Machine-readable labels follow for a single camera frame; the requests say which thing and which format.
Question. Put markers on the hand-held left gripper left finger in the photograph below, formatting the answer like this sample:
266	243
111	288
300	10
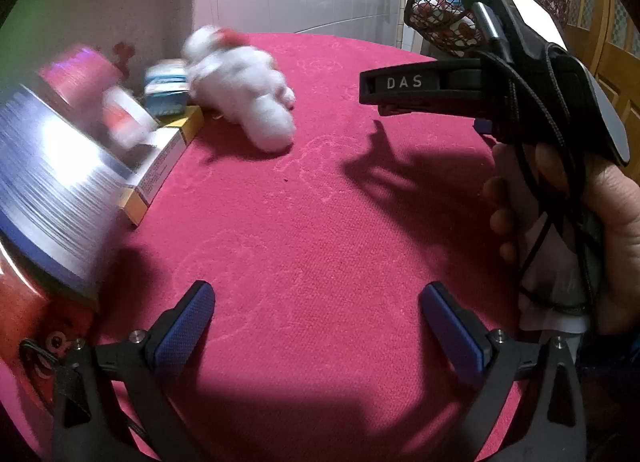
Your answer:
185	334

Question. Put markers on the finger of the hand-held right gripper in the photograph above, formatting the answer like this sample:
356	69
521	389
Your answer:
445	85
395	109

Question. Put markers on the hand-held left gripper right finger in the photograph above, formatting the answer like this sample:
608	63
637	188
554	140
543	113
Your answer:
452	334

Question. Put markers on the white plush toy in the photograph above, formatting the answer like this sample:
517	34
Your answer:
240	82

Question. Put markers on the blue medicine box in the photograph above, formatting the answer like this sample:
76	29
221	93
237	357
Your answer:
50	177

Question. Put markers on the person's right hand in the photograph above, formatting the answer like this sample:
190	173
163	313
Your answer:
620	242

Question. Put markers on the wooden door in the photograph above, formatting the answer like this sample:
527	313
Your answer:
600	17

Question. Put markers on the red tablecloth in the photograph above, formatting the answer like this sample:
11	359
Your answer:
310	222

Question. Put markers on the red glossy object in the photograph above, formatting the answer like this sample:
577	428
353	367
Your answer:
30	312

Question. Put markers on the yellow white box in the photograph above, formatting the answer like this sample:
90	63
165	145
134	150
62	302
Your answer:
160	162

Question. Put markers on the blue white box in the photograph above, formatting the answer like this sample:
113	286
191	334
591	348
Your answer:
165	87

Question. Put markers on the pink box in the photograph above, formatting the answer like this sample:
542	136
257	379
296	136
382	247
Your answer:
75	75

